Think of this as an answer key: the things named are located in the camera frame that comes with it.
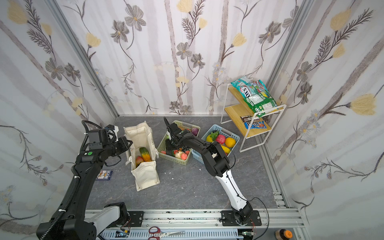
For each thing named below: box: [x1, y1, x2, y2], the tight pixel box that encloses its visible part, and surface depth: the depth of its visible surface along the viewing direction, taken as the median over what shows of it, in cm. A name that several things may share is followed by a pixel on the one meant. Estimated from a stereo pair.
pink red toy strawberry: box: [216, 134, 226, 144], surface depth 100 cm
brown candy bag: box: [240, 115, 260, 122], surface depth 97 cm
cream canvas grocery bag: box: [123, 121, 161, 192], surface depth 83 cm
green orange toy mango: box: [139, 147, 152, 162], surface depth 95 cm
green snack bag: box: [230, 77, 278, 117], surface depth 81 cm
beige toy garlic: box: [175, 151, 185, 159], surface depth 91 cm
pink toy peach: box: [180, 153, 188, 161], surface depth 89 cm
